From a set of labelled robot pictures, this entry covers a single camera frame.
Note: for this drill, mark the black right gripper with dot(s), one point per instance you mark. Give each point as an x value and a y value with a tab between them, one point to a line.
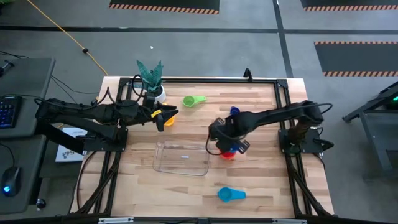
228	130

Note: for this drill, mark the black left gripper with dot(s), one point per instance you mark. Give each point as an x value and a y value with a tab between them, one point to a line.
144	115

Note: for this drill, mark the orange measuring cup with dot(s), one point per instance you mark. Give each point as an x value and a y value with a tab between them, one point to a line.
228	155

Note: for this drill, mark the green measuring cup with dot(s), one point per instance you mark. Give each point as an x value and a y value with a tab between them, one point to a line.
188	101

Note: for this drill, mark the teal measuring cup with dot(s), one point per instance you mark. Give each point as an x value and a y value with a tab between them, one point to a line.
225	194

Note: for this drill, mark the clear plastic basket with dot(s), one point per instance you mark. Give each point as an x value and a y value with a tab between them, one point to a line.
180	161

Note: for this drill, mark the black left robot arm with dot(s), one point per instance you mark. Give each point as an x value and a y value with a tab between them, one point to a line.
93	112

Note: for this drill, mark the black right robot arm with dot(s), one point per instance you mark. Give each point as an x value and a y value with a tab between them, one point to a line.
280	113

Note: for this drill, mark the green plant in white pot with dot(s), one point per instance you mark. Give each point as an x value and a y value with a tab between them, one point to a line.
150	76

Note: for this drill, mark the black diagonal bar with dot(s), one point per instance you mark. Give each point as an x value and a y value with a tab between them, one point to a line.
62	138

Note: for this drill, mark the white printed booklet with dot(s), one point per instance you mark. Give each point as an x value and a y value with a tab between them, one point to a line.
66	154

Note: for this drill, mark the black hazard-striped floor mat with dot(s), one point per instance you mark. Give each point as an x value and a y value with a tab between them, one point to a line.
348	3
357	57
161	3

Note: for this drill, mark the grey desk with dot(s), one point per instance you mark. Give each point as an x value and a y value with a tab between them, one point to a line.
28	81

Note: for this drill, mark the black metal stand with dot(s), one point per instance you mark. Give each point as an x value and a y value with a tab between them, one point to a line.
382	140

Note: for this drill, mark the black keyboard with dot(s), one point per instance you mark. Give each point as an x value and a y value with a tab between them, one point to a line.
9	112

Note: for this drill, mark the black round knob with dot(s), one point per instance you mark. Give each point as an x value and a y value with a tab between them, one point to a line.
41	203

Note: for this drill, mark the black desk tool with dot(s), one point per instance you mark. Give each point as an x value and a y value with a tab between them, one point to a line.
6	66

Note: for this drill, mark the black computer mouse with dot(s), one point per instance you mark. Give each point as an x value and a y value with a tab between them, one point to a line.
11	180

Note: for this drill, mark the green floor object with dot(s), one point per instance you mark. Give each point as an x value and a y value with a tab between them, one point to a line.
6	1

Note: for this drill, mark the black aluminium rig frame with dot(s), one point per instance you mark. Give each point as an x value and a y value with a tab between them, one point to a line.
202	80

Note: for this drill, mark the black curved bracket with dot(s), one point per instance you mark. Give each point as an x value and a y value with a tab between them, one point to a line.
247	74

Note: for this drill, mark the silver metal bracket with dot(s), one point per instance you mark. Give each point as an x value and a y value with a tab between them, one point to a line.
289	221
115	221

